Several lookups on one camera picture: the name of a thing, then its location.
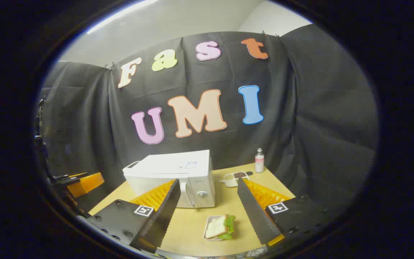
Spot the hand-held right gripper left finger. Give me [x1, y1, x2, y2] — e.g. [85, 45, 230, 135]
[85, 179, 181, 254]

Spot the black backdrop cloth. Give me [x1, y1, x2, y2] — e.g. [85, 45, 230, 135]
[36, 23, 379, 216]

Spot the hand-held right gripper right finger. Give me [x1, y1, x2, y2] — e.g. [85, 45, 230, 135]
[236, 177, 334, 254]

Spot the white microwave oven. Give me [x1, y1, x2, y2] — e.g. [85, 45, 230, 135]
[123, 150, 216, 209]

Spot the small white ribbed tray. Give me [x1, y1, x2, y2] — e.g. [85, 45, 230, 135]
[202, 215, 230, 242]

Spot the clear bottle with pink label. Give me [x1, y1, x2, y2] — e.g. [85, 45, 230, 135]
[255, 148, 266, 173]

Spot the white divided plate of grains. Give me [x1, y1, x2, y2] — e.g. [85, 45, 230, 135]
[223, 172, 251, 188]

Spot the sandwich with green lettuce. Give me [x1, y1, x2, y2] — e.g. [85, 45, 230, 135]
[206, 214, 236, 240]

